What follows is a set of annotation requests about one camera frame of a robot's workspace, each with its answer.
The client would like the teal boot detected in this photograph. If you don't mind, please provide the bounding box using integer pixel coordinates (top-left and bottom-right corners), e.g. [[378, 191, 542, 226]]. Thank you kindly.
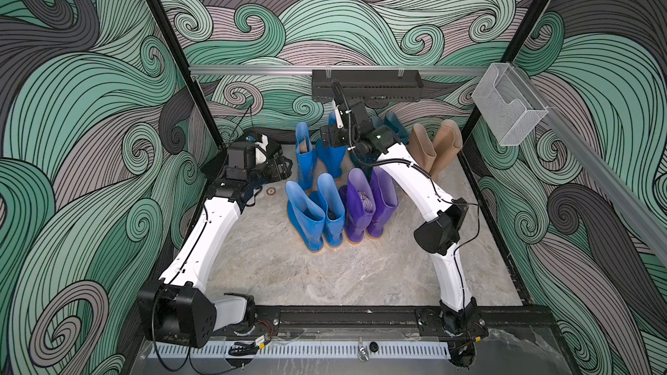
[[384, 111, 410, 145], [349, 149, 377, 181]]

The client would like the small blue boot orange sole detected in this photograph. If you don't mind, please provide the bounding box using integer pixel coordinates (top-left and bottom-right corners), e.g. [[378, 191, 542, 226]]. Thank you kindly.
[[295, 122, 317, 191]]

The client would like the purple boot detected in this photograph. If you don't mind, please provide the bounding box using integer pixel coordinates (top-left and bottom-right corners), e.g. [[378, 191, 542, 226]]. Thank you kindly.
[[367, 167, 399, 239], [339, 168, 376, 244]]

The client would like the large blue boot front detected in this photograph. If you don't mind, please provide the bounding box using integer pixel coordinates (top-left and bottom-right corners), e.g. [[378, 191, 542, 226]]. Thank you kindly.
[[309, 173, 346, 248]]

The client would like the beige boot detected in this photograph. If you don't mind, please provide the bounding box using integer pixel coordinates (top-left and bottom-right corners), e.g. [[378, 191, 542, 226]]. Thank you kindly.
[[430, 119, 463, 180], [407, 123, 437, 173]]

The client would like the teal boot back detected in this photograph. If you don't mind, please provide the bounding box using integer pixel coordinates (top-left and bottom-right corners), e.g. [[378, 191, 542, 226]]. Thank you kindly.
[[349, 149, 377, 181]]

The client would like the beige boot back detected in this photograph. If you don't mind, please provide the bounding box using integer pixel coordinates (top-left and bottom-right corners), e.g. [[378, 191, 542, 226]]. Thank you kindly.
[[407, 123, 437, 173]]

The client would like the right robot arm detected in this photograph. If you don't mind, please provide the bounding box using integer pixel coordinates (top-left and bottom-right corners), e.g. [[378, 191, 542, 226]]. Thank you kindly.
[[321, 79, 478, 334]]

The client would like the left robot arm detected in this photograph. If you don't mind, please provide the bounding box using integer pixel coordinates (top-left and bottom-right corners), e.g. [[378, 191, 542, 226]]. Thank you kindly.
[[137, 130, 292, 348]]

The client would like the black case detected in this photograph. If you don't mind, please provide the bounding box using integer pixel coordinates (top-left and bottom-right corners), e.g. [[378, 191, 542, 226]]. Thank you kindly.
[[200, 128, 285, 183]]

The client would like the black wall shelf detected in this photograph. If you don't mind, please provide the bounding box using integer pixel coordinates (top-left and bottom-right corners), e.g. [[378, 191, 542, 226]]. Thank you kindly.
[[311, 69, 425, 102]]

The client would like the aluminium rail back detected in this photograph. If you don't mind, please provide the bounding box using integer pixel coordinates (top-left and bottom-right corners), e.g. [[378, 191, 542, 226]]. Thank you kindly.
[[189, 64, 489, 76]]

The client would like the aluminium rail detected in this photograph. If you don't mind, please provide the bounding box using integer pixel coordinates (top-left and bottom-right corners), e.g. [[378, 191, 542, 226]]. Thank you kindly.
[[511, 65, 666, 262], [189, 64, 489, 76]]

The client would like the clear mesh wall bin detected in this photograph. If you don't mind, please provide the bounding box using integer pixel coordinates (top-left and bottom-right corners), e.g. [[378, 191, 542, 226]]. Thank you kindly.
[[472, 62, 548, 147]]

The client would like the white slotted cable duct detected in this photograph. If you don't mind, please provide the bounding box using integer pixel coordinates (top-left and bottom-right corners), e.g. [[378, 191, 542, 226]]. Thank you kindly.
[[148, 340, 450, 359]]

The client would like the aluminium rail right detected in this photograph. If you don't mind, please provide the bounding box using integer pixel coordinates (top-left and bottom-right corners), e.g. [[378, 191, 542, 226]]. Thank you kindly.
[[511, 65, 666, 262]]

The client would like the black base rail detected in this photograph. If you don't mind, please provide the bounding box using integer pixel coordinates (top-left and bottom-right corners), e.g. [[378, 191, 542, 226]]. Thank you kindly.
[[140, 304, 559, 339]]

